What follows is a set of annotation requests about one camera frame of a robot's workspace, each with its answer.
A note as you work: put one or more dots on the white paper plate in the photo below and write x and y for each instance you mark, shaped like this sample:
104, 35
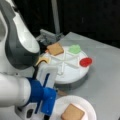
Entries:
62, 103

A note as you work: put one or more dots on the green lettuce piece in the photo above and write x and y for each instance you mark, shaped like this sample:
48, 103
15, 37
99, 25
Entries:
75, 49

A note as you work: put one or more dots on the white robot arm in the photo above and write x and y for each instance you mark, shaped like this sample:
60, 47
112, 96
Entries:
25, 82

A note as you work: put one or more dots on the red tomato slice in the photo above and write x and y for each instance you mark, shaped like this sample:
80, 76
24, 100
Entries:
85, 62

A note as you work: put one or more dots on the yellow cheese slice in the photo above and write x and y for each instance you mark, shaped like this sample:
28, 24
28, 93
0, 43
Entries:
43, 59

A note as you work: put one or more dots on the toast bread slice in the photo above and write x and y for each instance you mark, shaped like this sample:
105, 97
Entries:
55, 49
72, 113

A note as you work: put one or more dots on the white round divided tray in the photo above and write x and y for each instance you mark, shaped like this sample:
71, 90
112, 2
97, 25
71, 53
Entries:
68, 64

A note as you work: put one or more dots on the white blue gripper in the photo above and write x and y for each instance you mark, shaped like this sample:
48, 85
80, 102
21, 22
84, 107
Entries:
42, 89

